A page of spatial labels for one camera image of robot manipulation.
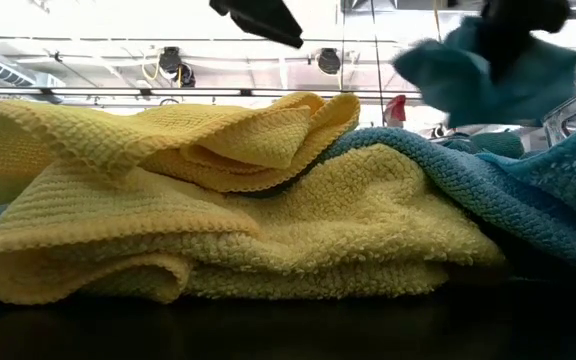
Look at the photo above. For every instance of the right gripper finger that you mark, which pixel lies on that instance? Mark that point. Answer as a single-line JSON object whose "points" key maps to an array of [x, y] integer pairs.
{"points": [[505, 55]]}

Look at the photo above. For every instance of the light blue microfiber towel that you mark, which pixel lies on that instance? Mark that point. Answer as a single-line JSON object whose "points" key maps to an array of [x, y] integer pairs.
{"points": [[468, 175]]}

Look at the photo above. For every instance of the yellow waffle microfiber towel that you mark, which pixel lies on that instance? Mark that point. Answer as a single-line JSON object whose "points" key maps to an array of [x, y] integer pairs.
{"points": [[93, 130]]}

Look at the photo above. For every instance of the yellow fluffy microfiber towel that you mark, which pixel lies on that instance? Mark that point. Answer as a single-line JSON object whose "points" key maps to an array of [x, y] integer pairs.
{"points": [[343, 225]]}

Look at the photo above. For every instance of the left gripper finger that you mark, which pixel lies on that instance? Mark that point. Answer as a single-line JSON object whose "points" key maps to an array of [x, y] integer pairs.
{"points": [[263, 22]]}

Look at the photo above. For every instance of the clear plastic basket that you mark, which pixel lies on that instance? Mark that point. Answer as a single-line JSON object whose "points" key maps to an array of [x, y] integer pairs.
{"points": [[448, 138], [555, 120]]}

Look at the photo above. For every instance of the clear spray bottle red trigger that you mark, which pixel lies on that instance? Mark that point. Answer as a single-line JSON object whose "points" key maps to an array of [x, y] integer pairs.
{"points": [[397, 111]]}

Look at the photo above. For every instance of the teal microfiber towel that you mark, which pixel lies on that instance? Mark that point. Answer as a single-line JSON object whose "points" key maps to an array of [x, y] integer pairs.
{"points": [[498, 145], [443, 75]]}

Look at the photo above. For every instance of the long horizontal ceiling rail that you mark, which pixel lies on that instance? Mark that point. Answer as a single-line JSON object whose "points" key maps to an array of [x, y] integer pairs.
{"points": [[288, 93]]}

